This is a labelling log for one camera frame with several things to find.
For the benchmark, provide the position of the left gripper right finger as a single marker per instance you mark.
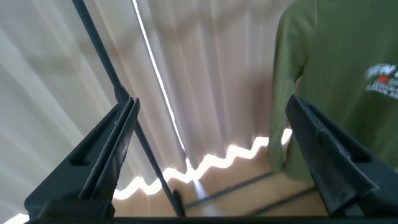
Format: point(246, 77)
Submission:
point(335, 161)

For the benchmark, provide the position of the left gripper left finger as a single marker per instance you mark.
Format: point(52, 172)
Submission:
point(84, 174)

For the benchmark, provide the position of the green long-sleeved shirt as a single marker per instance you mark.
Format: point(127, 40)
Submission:
point(335, 62)

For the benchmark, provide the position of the black clothes rack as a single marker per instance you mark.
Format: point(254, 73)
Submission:
point(99, 53)

